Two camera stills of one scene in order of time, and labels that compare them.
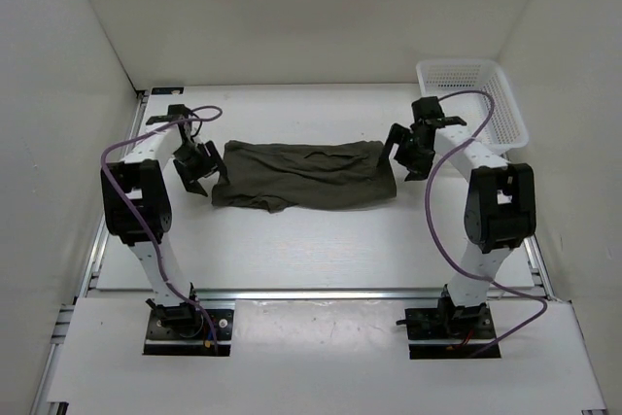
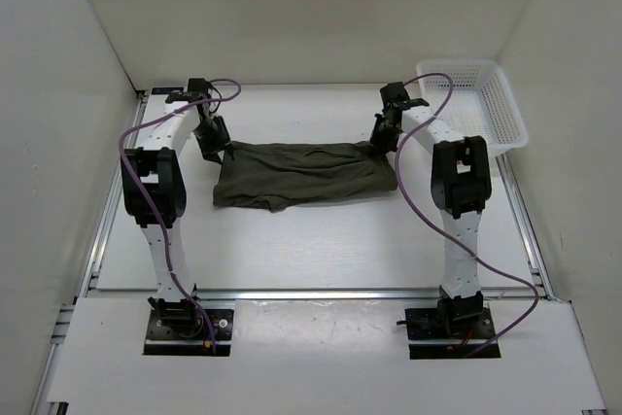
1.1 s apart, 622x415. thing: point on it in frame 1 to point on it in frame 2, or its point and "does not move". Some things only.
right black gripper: [420, 168] to [376, 139]
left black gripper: [190, 181] to [220, 144]
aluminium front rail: [317, 294] does not move
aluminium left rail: [66, 320] does not move
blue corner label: [167, 90] does not move
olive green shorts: [285, 175] does not move
